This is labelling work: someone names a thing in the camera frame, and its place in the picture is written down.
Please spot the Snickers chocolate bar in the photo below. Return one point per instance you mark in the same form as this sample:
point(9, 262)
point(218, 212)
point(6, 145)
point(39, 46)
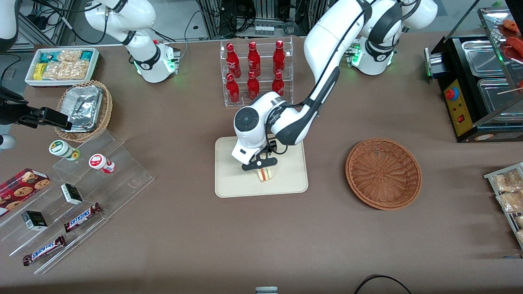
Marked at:
point(81, 217)
point(44, 250)

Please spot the large clear peanut snack bag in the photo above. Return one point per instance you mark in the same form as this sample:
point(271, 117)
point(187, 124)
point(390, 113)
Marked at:
point(65, 70)

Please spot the clear bag of snacks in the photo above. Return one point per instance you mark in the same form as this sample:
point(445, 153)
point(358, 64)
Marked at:
point(512, 202)
point(508, 181)
point(519, 221)

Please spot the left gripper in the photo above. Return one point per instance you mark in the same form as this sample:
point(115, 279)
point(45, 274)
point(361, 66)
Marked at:
point(271, 147)

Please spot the round brown wicker basket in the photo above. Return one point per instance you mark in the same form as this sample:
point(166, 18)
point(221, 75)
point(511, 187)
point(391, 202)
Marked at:
point(384, 175)

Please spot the small wicker basket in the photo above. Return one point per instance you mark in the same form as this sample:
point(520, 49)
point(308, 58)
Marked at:
point(104, 118)

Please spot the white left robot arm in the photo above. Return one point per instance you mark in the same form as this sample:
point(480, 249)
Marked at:
point(327, 41)

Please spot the red cookie box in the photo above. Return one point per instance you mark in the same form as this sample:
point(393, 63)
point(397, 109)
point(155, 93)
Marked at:
point(20, 190)

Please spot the triangle sandwich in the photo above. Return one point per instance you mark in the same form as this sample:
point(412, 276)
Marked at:
point(265, 174)

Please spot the red lid cup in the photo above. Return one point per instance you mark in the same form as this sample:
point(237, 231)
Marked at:
point(98, 161)

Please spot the grey snack rack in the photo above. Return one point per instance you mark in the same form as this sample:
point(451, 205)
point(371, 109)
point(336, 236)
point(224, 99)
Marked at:
point(488, 176)

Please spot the teal snack packet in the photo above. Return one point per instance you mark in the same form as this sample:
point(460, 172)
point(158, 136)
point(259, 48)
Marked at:
point(48, 57)
point(86, 55)

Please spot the steel warmer pan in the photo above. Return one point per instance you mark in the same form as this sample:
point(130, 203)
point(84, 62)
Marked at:
point(494, 98)
point(482, 57)

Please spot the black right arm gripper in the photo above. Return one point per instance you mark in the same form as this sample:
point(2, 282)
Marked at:
point(9, 109)

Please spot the clear acrylic bottle rack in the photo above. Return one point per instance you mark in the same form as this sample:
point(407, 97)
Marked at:
point(263, 61)

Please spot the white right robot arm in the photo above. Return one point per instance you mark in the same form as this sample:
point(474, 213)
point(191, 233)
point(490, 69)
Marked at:
point(151, 65)

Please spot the white snack bin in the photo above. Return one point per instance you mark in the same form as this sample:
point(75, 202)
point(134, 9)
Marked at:
point(61, 83)

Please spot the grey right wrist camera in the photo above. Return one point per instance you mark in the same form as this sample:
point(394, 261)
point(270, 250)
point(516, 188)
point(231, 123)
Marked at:
point(6, 141)

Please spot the clear acrylic step stand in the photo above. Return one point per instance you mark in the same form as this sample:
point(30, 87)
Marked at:
point(122, 179)

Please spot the black food warmer yellow panel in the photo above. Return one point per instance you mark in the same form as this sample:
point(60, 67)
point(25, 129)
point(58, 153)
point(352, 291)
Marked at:
point(457, 106)

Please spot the small black box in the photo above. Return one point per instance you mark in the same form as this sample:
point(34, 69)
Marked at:
point(34, 220)
point(71, 194)

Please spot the small clear peanut snack bag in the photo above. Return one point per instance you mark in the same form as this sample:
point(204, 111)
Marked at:
point(69, 55)

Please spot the red cola bottle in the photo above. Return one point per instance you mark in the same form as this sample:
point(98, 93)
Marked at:
point(233, 90)
point(253, 85)
point(279, 59)
point(233, 61)
point(253, 61)
point(278, 83)

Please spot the stacked aluminium foil trays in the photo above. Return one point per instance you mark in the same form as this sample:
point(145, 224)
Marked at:
point(81, 106)

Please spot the beige plastic tray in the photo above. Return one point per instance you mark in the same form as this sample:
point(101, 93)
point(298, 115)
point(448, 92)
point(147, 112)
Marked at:
point(286, 179)

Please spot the yellow snack packet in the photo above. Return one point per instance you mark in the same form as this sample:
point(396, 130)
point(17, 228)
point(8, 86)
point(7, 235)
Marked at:
point(39, 71)

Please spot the green lid cup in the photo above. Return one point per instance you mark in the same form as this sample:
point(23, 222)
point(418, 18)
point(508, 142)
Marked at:
point(59, 148)

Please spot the wooden skewer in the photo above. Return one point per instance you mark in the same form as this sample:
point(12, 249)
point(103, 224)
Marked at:
point(510, 90)

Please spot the white power strip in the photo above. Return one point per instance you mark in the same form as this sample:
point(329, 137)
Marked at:
point(263, 30)

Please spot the small grey device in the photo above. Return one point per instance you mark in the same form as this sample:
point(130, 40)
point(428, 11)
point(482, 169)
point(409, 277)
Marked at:
point(266, 290)

